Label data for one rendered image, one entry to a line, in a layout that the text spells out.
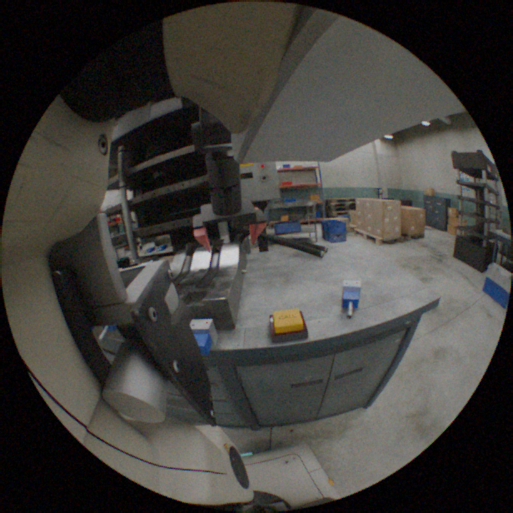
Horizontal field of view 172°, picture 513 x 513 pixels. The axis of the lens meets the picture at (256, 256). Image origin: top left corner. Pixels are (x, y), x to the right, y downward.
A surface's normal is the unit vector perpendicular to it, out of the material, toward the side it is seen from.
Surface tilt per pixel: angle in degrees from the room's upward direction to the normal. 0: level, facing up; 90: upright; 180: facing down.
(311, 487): 0
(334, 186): 90
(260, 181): 90
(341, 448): 0
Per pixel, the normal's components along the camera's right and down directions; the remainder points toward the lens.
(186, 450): 0.22, -0.97
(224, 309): -0.01, 0.30
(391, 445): -0.13, -0.95
